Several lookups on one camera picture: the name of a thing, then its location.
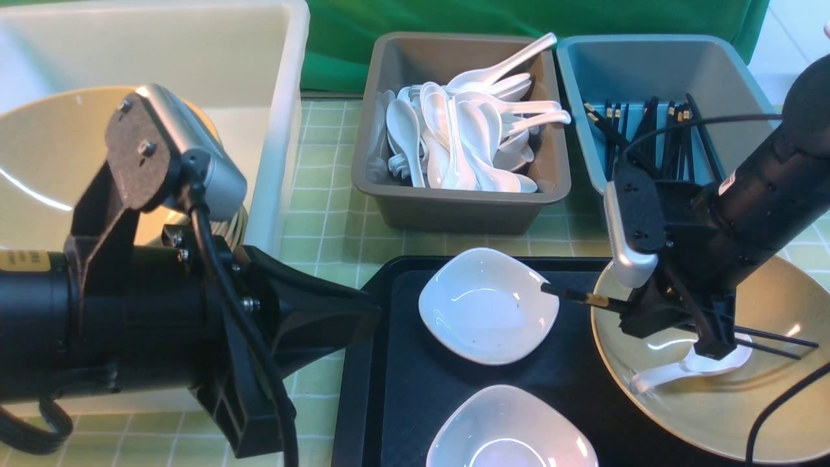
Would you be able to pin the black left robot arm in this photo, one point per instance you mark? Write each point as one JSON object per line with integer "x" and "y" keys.
{"x": 36, "y": 294}

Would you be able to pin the yellow noodle bowl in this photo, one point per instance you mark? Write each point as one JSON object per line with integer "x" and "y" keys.
{"x": 716, "y": 413}

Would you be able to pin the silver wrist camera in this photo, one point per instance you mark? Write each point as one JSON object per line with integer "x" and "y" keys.
{"x": 159, "y": 150}
{"x": 631, "y": 268}

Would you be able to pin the black serving tray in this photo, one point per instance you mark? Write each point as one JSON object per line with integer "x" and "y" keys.
{"x": 399, "y": 389}

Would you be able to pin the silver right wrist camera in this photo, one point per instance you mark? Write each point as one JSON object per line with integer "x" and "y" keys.
{"x": 631, "y": 268}

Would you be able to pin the green checkered table mat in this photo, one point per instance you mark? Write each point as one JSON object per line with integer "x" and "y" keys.
{"x": 335, "y": 232}

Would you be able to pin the pile of white spoons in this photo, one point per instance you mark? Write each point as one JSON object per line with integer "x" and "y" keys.
{"x": 472, "y": 133}

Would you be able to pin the top stacked yellow bowl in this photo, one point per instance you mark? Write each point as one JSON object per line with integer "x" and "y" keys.
{"x": 51, "y": 151}

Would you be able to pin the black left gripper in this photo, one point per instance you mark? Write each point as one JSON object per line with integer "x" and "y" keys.
{"x": 157, "y": 299}

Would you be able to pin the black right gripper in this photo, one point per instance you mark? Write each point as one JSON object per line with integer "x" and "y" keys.
{"x": 689, "y": 288}

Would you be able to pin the brown spoon bin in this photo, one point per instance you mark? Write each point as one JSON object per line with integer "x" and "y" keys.
{"x": 402, "y": 59}

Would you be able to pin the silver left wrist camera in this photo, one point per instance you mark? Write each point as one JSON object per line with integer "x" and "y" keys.
{"x": 159, "y": 150}

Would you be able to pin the white square dish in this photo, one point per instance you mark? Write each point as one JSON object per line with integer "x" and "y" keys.
{"x": 502, "y": 425}
{"x": 488, "y": 307}

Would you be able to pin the pile of black chopsticks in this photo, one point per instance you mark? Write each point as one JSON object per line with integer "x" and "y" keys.
{"x": 677, "y": 153}

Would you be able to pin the white plastic bin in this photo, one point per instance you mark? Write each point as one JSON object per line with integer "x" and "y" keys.
{"x": 238, "y": 62}

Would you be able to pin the green backdrop cloth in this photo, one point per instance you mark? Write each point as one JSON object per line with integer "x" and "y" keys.
{"x": 342, "y": 34}

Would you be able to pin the blue chopstick bin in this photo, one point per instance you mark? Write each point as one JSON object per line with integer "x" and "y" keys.
{"x": 631, "y": 69}

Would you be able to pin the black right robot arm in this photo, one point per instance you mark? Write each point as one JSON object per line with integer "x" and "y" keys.
{"x": 782, "y": 187}

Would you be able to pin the white soup spoon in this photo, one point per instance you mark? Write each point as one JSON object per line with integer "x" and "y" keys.
{"x": 691, "y": 366}

